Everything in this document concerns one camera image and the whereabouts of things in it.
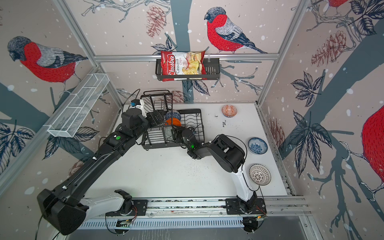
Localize blue white floral bowl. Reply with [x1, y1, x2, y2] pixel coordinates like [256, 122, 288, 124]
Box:
[248, 138, 268, 155]

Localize dark blue patterned bowl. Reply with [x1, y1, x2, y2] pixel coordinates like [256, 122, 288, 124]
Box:
[164, 110, 182, 120]

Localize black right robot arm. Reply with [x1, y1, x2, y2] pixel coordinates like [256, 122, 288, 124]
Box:
[172, 127, 258, 214]

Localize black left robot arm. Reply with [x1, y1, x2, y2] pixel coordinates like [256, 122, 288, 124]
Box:
[37, 108, 164, 236]

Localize orange plastic bowl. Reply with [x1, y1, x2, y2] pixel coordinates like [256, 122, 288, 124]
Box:
[165, 118, 182, 127]

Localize aluminium front rail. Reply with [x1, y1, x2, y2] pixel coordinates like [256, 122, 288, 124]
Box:
[79, 194, 311, 220]

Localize black wire dish rack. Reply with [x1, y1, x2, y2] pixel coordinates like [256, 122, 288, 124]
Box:
[141, 90, 205, 151]

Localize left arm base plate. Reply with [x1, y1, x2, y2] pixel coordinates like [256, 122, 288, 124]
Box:
[106, 200, 148, 217]

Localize red patterned bowl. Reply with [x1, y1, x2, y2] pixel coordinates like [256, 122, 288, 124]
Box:
[222, 105, 238, 118]

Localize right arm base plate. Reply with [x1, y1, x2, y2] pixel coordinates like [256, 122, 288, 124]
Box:
[225, 198, 267, 216]

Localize white mesh wall shelf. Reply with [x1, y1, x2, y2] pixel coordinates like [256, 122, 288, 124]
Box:
[48, 73, 110, 138]

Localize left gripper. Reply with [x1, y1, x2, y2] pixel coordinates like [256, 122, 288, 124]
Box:
[133, 108, 165, 141]

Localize black wall basket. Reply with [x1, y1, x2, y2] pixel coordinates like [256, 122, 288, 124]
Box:
[155, 58, 221, 82]

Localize white lattice patterned bowl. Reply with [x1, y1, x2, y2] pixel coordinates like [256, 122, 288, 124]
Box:
[249, 164, 272, 186]

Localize green patterned bowl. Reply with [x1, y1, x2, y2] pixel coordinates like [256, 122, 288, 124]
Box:
[165, 127, 175, 142]

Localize red cassava chips bag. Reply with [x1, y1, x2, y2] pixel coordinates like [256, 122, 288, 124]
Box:
[160, 51, 207, 82]

